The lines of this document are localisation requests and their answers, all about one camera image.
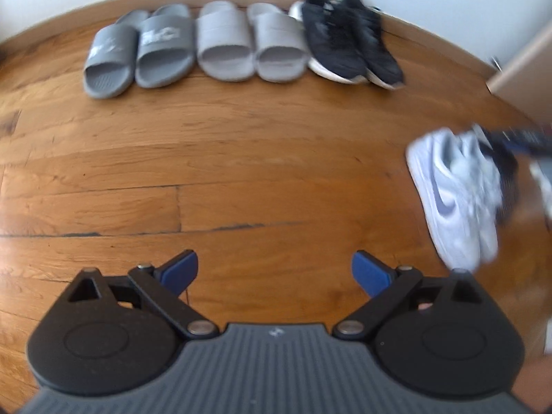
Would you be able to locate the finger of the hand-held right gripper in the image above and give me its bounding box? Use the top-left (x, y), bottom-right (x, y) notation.
top-left (483, 128), bottom-right (519, 153)

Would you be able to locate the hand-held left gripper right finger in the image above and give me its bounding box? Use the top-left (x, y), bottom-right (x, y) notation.
top-left (334, 250), bottom-right (489, 339)

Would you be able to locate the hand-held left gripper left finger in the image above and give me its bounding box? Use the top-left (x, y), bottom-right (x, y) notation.
top-left (67, 249), bottom-right (218, 339)

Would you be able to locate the white sneaker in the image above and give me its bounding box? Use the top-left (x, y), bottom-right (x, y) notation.
top-left (530, 159), bottom-right (552, 218)
top-left (406, 128), bottom-right (502, 273)

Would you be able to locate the light grey slide sandal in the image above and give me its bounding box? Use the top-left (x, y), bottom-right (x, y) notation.
top-left (196, 1), bottom-right (256, 82)
top-left (247, 2), bottom-right (308, 84)

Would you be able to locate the beige door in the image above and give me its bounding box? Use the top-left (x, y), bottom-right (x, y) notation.
top-left (486, 25), bottom-right (552, 127)

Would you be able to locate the black sneaker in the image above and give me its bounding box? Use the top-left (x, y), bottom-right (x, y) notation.
top-left (340, 0), bottom-right (406, 92)
top-left (289, 0), bottom-right (371, 85)

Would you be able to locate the dark grey printed slide sandal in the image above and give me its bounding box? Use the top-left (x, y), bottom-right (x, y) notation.
top-left (135, 3), bottom-right (196, 89)
top-left (82, 10), bottom-right (139, 99)

